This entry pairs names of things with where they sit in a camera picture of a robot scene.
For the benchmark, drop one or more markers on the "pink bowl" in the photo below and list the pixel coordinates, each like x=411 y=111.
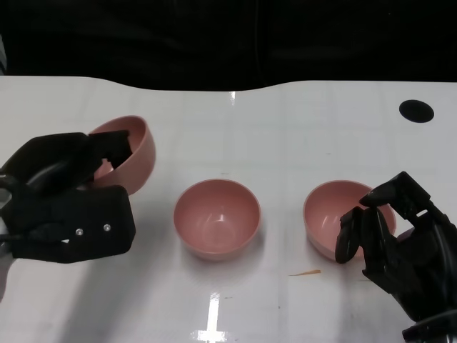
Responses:
x=326 y=214
x=218 y=219
x=143 y=157

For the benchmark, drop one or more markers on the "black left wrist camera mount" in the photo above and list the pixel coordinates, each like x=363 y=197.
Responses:
x=100 y=214

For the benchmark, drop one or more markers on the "black backdrop curtain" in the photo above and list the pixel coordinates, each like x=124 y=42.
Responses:
x=178 y=39

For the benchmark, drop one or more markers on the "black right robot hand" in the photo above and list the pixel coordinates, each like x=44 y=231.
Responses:
x=421 y=264

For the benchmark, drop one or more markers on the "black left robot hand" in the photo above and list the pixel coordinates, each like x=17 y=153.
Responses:
x=50 y=160

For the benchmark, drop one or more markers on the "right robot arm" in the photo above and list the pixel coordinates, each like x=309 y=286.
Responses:
x=428 y=330

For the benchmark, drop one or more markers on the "black round table grommet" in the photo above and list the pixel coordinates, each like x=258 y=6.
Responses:
x=416 y=111

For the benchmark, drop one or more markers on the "small orange scrap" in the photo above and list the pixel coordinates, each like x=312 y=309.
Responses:
x=304 y=273

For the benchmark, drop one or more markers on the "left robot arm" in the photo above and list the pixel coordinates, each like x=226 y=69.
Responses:
x=3 y=264

